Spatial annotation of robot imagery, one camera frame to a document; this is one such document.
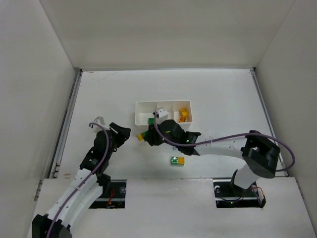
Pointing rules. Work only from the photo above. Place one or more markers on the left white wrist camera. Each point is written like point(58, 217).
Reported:
point(98, 124)

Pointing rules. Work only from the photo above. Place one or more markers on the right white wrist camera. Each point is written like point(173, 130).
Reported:
point(161, 113)

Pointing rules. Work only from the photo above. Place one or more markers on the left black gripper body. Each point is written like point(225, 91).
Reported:
point(117, 134)

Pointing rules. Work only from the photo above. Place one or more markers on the white three-compartment tray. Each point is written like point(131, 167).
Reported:
point(144, 110)

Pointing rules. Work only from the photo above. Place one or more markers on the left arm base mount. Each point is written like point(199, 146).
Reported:
point(112, 197)

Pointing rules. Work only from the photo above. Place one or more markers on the green and yellow lego stack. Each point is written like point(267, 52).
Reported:
point(142, 136)

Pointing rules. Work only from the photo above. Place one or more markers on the green yellow lego piece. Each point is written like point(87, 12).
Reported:
point(150, 120)

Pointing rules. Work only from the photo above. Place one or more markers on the yellow lego piece with flower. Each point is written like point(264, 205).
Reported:
point(183, 115)

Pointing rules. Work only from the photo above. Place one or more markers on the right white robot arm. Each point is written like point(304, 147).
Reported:
point(259, 151)

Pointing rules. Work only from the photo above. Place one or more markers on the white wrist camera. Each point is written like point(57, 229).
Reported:
point(98, 124)
point(161, 113)

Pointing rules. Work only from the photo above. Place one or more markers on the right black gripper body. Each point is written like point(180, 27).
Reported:
point(150, 135)

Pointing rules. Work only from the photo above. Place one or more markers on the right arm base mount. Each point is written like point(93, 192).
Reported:
point(228, 196)

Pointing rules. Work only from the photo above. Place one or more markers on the green yellow lego block pair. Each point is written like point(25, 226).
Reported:
point(177, 161)

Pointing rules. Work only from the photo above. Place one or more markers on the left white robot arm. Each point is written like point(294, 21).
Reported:
point(89, 183)

